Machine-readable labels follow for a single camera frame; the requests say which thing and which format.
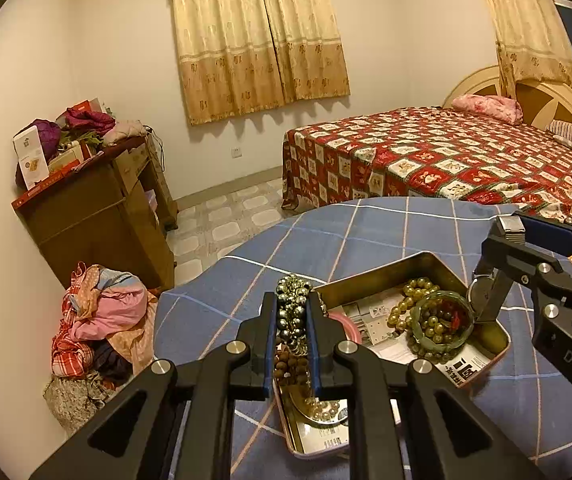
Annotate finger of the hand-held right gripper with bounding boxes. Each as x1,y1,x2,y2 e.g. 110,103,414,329
513,210,572,261
468,215,562,326

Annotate white picture box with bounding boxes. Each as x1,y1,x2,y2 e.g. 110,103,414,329
13,127,49,191

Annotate dark grey bead bracelet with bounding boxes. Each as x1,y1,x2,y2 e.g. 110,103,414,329
430,300,469,333

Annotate cream wooden bed frame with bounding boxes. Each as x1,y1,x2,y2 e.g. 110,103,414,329
441,65,572,131

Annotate silver metal bangle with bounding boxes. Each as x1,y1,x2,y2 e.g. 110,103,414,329
288,387,351,428

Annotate pink bangle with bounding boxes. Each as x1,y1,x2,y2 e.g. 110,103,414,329
327,310,361,346

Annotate green cloth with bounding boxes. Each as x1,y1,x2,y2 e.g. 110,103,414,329
60,130,104,151

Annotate pale pink cloth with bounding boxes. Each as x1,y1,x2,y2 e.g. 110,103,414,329
103,120,147,147

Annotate bed with red patterned cover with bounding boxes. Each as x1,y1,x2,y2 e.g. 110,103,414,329
281,106,572,286

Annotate maroon cloth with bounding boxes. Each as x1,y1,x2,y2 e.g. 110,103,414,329
64,106,116,133

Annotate brown wooden bead bracelet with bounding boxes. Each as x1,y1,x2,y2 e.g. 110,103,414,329
273,345,311,386

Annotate green jade bangle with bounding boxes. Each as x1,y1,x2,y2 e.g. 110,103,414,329
410,290,478,357

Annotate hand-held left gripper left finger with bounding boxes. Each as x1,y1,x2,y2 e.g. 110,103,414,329
28,291,279,480

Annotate pink pillow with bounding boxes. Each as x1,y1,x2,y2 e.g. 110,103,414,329
452,94,523,126

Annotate printed paper sheet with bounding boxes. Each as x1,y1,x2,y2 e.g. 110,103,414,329
291,300,492,456

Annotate pink tin box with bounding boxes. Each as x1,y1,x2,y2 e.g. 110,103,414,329
272,251,511,461

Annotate red and cream box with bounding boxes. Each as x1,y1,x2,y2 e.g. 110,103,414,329
48,142,91,171

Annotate gold pearl necklace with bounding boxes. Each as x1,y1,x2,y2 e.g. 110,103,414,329
387,276,467,363

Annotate red and white box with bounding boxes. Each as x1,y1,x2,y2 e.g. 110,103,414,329
68,99,109,116

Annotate brown wooden cabinet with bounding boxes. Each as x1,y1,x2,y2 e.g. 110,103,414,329
12,135,179,291

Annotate beige patterned curtain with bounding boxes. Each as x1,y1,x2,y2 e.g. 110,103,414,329
168,0,287,127
261,0,351,106
468,0,572,98

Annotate black cable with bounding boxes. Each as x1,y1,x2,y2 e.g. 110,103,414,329
147,127,167,171

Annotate long red flat box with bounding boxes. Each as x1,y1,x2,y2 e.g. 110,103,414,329
12,160,96,210

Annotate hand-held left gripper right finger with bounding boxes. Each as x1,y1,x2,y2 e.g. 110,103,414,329
306,291,549,480

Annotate silver and brown bead bracelet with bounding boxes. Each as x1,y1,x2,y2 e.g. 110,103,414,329
275,274,314,356

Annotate pile of colourful clothes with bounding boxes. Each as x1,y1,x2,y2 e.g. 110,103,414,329
43,261,159,433

